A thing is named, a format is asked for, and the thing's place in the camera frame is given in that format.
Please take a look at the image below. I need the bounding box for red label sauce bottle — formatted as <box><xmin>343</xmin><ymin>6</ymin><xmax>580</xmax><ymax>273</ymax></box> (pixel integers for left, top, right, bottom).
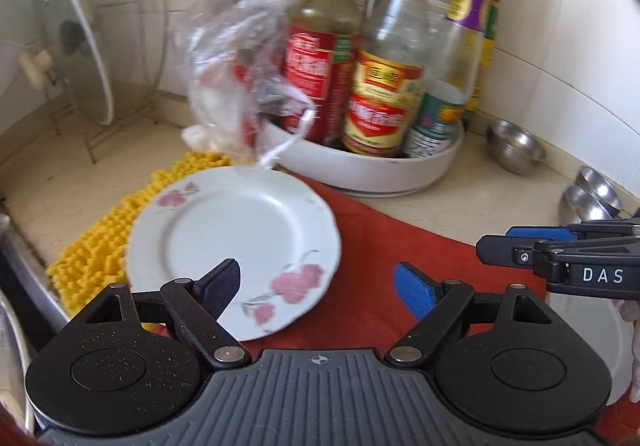
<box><xmin>282</xmin><ymin>0</ymin><xmax>364</xmax><ymax>145</ymax></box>

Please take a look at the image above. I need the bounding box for green yellow label bottle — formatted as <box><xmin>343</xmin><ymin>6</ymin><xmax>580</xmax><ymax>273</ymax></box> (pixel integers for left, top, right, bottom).
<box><xmin>470</xmin><ymin>0</ymin><xmax>504</xmax><ymax>123</ymax></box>

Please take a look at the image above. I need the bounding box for small steel bowl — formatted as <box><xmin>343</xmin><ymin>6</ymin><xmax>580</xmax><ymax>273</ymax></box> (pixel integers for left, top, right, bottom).
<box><xmin>487</xmin><ymin>120</ymin><xmax>548</xmax><ymax>176</ymax></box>

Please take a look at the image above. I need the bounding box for red cloth mat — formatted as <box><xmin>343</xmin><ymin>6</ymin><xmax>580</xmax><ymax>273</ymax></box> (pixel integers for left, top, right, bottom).
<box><xmin>240</xmin><ymin>173</ymin><xmax>640</xmax><ymax>443</ymax></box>

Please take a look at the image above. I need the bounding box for white floral plate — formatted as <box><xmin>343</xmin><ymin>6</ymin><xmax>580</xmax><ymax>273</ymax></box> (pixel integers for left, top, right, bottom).
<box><xmin>125</xmin><ymin>165</ymin><xmax>343</xmax><ymax>342</ymax></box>

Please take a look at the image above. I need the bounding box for purple label glass bottle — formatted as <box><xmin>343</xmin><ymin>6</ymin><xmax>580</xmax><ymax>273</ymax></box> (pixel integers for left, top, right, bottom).
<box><xmin>425</xmin><ymin>0</ymin><xmax>499</xmax><ymax>128</ymax></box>

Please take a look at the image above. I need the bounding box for glass pot lid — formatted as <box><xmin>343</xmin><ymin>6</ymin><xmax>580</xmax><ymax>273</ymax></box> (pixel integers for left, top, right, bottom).
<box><xmin>19</xmin><ymin>0</ymin><xmax>115</xmax><ymax>127</ymax></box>

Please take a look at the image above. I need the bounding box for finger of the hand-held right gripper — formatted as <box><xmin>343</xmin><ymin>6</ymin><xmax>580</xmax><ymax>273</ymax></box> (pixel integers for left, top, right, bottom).
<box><xmin>475</xmin><ymin>235</ymin><xmax>551</xmax><ymax>272</ymax></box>
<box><xmin>505</xmin><ymin>219</ymin><xmax>640</xmax><ymax>243</ymax></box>

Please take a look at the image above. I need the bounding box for white turntable tray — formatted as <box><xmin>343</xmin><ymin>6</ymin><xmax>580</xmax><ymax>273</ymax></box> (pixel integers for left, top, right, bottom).
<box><xmin>260</xmin><ymin>115</ymin><xmax>467</xmax><ymax>200</ymax></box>

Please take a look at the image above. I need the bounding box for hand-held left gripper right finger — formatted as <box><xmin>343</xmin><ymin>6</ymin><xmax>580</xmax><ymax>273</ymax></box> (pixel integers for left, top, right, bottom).
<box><xmin>384</xmin><ymin>263</ymin><xmax>555</xmax><ymax>369</ymax></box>

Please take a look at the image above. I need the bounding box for clear plastic bag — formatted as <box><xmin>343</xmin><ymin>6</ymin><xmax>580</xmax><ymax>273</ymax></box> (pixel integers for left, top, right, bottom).
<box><xmin>180</xmin><ymin>0</ymin><xmax>322</xmax><ymax>168</ymax></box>

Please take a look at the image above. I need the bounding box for yellow cap clear bottle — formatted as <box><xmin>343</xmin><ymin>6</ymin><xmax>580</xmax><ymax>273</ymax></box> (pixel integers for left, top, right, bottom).
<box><xmin>342</xmin><ymin>0</ymin><xmax>437</xmax><ymax>159</ymax></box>

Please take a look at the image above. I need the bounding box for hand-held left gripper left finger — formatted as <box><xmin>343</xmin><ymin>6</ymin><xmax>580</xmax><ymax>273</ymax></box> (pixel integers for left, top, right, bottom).
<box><xmin>84</xmin><ymin>258</ymin><xmax>252</xmax><ymax>370</ymax></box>

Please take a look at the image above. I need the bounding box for small white pepper bottle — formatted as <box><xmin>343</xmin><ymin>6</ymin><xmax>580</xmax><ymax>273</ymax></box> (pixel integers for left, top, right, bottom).
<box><xmin>404</xmin><ymin>79</ymin><xmax>469</xmax><ymax>160</ymax></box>

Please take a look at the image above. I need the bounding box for plain white plate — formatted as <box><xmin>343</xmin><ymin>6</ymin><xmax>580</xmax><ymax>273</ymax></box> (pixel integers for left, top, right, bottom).
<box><xmin>545</xmin><ymin>293</ymin><xmax>637</xmax><ymax>408</ymax></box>

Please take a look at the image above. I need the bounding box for wire lid rack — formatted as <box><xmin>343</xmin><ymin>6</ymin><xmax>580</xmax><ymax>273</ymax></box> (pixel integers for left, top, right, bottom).
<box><xmin>44</xmin><ymin>71</ymin><xmax>167</xmax><ymax>163</ymax></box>

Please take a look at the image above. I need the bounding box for yellow chenille mat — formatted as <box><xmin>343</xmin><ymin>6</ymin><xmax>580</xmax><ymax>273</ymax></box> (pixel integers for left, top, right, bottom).
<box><xmin>46</xmin><ymin>151</ymin><xmax>234</xmax><ymax>328</ymax></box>

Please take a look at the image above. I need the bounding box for clear dome lid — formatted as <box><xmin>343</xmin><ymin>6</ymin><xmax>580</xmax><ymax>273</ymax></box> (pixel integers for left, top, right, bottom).
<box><xmin>65</xmin><ymin>0</ymin><xmax>169</xmax><ymax>100</ymax></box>

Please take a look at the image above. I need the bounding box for person's right hand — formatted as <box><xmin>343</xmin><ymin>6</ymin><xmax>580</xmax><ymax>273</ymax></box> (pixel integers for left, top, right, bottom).
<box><xmin>619</xmin><ymin>300</ymin><xmax>640</xmax><ymax>403</ymax></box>

